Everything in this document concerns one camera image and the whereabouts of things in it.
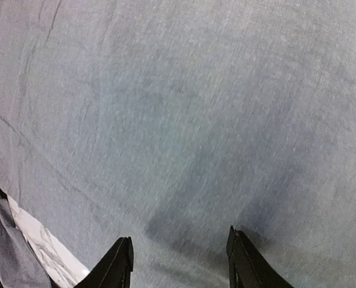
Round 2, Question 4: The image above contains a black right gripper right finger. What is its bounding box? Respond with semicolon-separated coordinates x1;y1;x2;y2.
227;227;292;288

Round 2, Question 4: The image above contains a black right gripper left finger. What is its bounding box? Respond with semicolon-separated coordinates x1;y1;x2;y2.
74;237;134;288

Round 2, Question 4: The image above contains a grey button-up shirt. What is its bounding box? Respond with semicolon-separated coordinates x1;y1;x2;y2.
0;1;356;287

